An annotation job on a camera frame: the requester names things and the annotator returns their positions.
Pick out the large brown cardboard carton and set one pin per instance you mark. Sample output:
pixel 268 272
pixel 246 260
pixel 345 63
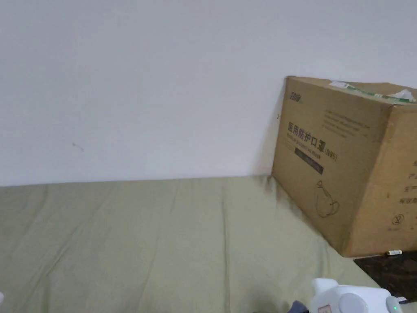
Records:
pixel 329 156

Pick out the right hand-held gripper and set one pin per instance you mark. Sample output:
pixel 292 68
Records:
pixel 348 300

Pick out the dark blue garment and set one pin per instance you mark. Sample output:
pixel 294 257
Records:
pixel 297 307

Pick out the small white tube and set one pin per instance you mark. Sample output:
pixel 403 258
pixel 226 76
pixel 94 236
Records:
pixel 393 252

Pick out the bed with pale green sheet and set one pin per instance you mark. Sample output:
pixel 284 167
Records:
pixel 130 241

